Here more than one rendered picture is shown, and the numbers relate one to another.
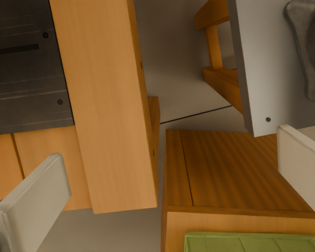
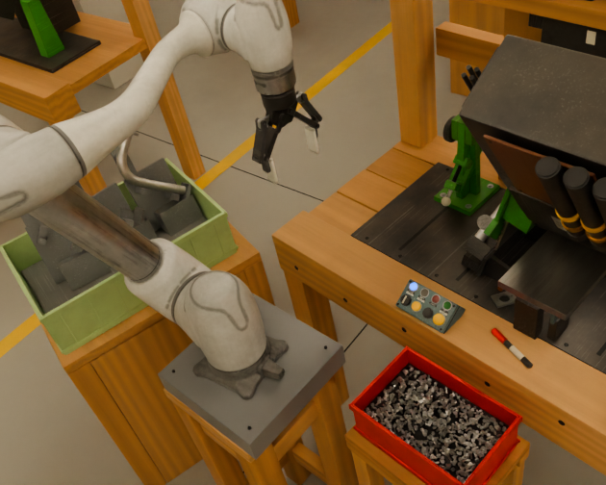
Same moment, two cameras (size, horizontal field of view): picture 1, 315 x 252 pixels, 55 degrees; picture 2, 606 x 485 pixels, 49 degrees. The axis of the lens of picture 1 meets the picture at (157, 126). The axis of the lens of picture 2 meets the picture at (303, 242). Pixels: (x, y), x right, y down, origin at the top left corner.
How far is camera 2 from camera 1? 1.44 m
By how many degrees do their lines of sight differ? 34
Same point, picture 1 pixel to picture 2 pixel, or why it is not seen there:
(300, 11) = (278, 344)
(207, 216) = (231, 267)
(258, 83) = (269, 311)
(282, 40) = (274, 334)
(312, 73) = not seen: hidden behind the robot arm
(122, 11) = (371, 291)
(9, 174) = (365, 197)
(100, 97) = (347, 253)
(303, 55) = not seen: hidden behind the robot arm
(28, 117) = (376, 221)
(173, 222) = (250, 249)
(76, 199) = (319, 211)
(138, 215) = not seen: hidden behind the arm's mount
